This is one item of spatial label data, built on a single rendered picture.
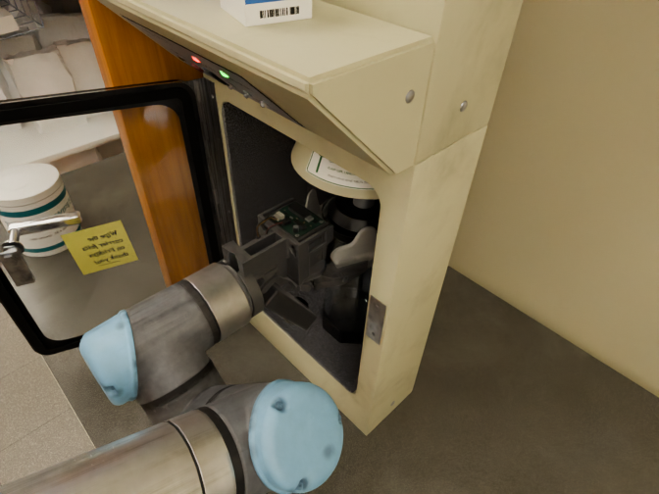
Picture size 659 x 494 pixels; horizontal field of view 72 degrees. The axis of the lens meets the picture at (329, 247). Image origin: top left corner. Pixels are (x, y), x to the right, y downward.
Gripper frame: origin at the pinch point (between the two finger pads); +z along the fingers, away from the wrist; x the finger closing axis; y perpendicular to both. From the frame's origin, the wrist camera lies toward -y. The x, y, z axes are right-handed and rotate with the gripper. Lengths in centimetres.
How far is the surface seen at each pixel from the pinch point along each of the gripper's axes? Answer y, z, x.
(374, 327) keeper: -2.8, -9.4, -11.5
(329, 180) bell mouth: 11.3, -7.4, -1.3
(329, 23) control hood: 29.4, -13.0, -6.5
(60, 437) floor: -122, -50, 86
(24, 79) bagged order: -13, -10, 117
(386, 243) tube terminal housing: 10.0, -9.3, -11.4
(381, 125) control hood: 24.6, -14.2, -13.0
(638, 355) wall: -25, 34, -36
